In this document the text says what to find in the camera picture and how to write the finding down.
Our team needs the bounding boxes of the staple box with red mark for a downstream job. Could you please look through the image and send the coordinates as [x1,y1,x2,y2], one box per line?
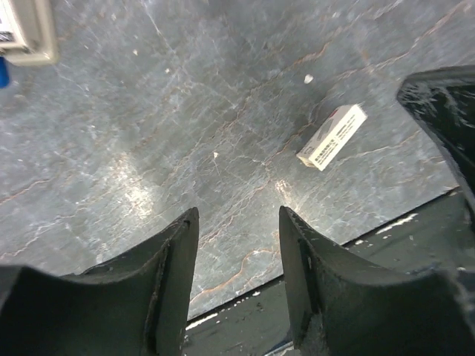
[296,104,367,171]

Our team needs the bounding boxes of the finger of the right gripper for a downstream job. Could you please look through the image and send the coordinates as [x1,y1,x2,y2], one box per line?
[396,65,474,213]

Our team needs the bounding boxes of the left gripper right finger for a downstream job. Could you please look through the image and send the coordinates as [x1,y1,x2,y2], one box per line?
[279,206,474,355]

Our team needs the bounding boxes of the beige black stapler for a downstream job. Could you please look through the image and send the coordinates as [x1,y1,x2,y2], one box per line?
[1,0,59,66]

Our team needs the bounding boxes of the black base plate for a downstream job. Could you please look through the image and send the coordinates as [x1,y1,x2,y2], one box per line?
[183,190,474,355]

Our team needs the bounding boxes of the blue stapler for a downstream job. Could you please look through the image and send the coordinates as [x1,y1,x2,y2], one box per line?
[0,57,10,88]

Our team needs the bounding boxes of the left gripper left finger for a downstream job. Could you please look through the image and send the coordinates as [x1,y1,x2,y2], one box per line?
[1,208,199,355]

